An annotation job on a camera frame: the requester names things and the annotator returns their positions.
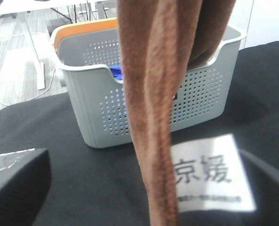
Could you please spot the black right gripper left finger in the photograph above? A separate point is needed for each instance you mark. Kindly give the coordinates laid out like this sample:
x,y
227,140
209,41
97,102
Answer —
x,y
14,188

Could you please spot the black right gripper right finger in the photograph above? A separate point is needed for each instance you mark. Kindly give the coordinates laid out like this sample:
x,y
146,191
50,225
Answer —
x,y
264,181

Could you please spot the white desk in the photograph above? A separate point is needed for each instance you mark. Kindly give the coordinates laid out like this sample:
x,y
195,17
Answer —
x,y
17,6

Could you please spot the brown towel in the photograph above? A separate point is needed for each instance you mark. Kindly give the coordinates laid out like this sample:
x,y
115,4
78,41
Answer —
x,y
159,41

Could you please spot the clear adhesive tape strip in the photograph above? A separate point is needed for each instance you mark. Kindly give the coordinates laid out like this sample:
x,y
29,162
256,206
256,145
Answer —
x,y
7,160

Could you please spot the grey perforated laundry basket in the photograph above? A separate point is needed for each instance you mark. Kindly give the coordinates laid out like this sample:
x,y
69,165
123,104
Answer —
x,y
83,63

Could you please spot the black table cloth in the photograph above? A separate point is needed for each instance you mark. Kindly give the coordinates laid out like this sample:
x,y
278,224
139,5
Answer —
x,y
103,187

